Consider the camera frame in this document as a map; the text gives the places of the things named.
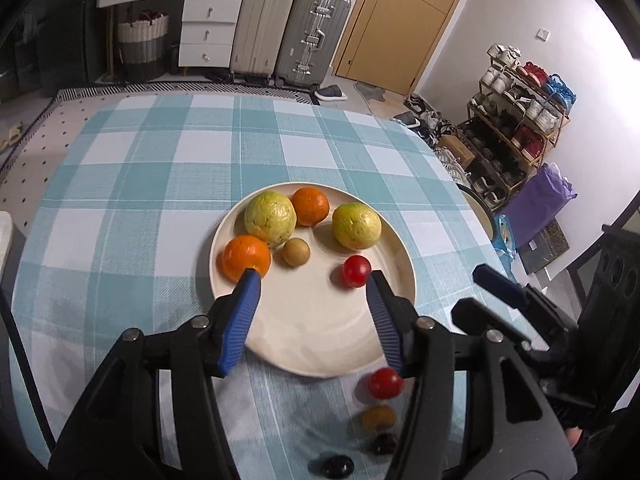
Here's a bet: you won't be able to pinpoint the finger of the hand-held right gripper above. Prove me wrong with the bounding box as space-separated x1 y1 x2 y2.
451 298 536 357
472 264 532 312

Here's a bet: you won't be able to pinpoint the beige slippers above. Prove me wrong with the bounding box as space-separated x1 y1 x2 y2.
0 122 24 149

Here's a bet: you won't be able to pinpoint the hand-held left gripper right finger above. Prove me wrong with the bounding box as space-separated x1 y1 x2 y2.
366 270 578 480

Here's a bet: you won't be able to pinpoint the teal checked tablecloth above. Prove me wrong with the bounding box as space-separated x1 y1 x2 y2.
9 92 531 480

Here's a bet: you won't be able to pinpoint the orange mandarin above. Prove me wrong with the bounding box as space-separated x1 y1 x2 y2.
216 234 272 283
291 187 331 227

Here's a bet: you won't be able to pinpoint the white dresser with drawers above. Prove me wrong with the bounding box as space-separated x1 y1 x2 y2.
96 0 243 68

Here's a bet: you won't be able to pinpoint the cream round plate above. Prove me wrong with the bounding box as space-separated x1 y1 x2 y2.
209 181 416 377

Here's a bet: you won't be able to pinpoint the patterned flat box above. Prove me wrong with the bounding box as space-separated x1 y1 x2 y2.
520 220 571 274

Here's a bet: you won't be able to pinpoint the dark plum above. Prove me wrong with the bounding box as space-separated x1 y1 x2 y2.
320 455 356 479
371 432 399 457

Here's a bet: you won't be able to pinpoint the thin black pole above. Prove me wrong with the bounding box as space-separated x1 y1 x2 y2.
0 285 57 453

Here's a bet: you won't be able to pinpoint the red tomato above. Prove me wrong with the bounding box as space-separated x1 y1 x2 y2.
368 367 405 401
341 255 372 289

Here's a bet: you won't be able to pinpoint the small cardboard box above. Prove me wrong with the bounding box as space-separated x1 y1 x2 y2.
435 134 476 169

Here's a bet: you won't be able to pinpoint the white side table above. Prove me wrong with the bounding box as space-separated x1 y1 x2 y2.
0 211 14 282

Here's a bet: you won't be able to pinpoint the shoe rack with shoes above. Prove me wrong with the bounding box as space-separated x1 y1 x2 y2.
467 45 571 211

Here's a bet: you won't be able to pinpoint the beige suitcase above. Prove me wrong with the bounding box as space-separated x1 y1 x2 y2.
230 0 299 81

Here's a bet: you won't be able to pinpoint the yellow-green guava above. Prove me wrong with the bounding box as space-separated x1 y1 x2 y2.
331 202 382 251
243 190 298 249

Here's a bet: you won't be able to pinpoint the blue snack bag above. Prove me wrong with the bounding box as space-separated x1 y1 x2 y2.
490 214 519 262

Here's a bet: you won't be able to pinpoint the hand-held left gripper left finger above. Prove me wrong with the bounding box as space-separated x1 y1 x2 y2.
47 269 262 480

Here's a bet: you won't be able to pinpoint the silver suitcase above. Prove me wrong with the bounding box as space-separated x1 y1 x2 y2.
275 0 352 88

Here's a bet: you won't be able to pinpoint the woven laundry basket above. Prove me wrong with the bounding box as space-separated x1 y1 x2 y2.
117 10 170 64

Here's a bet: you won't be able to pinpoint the pile of shoes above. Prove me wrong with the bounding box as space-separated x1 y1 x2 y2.
392 94 473 182

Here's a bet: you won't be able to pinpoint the purple bag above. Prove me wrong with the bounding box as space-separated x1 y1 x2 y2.
500 162 578 252

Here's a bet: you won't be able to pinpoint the round beige stool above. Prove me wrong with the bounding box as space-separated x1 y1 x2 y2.
456 183 501 242

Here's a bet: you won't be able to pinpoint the brown kiwi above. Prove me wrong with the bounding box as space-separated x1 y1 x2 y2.
361 405 398 432
282 238 311 267

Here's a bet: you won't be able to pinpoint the wooden door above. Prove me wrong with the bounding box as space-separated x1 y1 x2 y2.
334 0 476 96

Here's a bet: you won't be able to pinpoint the grey floor cloth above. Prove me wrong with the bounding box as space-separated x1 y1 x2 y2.
355 81 386 102

